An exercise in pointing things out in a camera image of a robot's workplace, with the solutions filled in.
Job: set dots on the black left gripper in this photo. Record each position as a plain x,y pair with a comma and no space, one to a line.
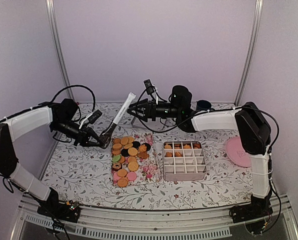
83,137

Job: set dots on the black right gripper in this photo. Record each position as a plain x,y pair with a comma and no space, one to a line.
149,112

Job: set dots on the silver white tongs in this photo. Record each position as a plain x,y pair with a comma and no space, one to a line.
106,135

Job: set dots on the green sandwich cookie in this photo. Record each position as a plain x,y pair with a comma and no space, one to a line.
116,158

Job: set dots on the orange leaf cookie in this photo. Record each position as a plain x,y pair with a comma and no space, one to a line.
168,146

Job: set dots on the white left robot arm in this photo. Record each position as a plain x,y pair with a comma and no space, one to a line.
59,118

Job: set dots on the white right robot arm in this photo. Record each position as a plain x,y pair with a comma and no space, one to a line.
248,120

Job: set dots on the dark blue mug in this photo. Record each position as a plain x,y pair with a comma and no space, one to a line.
203,105

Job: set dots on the pink sandwich cookie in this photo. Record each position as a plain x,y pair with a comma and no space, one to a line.
132,176

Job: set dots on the floral rectangular tray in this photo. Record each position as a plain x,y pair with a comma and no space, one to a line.
137,155

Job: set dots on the pink divided cookie tin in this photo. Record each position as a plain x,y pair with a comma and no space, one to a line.
185,162

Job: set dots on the pink plate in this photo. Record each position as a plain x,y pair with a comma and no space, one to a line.
236,153

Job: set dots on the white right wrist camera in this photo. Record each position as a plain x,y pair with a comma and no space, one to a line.
152,92

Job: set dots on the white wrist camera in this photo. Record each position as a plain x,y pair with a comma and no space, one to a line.
152,92
91,118

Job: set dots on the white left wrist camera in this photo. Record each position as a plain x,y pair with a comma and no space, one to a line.
91,118

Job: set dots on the front aluminium rail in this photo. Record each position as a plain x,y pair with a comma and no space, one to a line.
102,223

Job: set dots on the left aluminium frame post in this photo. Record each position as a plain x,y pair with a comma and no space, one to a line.
56,39

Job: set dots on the aluminium frame post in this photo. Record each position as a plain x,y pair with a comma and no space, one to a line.
250,50
56,39

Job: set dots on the right aluminium frame post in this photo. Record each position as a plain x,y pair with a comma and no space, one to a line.
250,50

